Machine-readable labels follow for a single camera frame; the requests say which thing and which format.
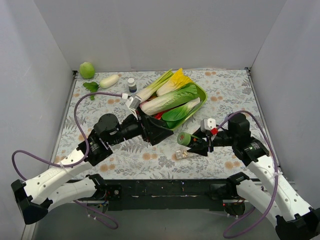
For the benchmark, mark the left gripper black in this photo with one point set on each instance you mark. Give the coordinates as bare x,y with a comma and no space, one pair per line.
144,127

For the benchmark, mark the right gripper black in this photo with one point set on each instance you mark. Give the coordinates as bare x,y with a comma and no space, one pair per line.
209,143

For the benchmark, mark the green pill bottle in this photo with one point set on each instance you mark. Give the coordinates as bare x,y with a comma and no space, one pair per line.
189,140

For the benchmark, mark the clear weekly pill organizer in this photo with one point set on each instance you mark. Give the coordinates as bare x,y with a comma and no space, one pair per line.
183,154

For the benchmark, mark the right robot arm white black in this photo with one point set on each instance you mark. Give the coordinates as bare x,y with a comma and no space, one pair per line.
292,217

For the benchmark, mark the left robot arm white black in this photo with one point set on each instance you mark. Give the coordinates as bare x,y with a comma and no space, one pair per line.
36,196

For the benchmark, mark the red chili peppers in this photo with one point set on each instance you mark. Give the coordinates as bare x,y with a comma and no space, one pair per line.
159,115

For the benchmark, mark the bok choy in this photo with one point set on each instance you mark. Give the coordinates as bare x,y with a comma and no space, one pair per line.
177,115

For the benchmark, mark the leek white green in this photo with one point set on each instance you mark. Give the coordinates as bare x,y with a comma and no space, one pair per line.
148,91

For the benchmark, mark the green plastic tray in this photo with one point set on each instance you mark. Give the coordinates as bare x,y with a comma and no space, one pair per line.
201,94

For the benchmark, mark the green napa cabbage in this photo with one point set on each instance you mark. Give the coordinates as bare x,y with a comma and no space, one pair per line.
170,100

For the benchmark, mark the white blue pill bottle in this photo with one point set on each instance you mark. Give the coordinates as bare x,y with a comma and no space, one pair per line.
132,86

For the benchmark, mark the yellow napa cabbage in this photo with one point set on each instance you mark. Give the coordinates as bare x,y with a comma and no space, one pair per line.
175,82

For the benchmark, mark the floral patterned table mat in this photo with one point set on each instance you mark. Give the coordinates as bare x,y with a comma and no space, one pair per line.
227,91

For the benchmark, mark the white radish with leaves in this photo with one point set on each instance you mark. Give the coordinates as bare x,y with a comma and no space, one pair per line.
105,83

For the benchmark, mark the green round cabbage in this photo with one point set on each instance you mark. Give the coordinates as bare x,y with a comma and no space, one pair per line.
87,70

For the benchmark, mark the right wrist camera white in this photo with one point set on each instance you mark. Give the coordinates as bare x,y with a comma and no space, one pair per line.
208,126

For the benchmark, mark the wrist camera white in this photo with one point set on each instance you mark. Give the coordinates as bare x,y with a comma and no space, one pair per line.
208,126
132,104

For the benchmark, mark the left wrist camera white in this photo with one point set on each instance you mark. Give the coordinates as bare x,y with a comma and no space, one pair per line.
132,104

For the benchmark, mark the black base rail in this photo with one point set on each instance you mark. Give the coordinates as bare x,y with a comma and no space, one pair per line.
170,194

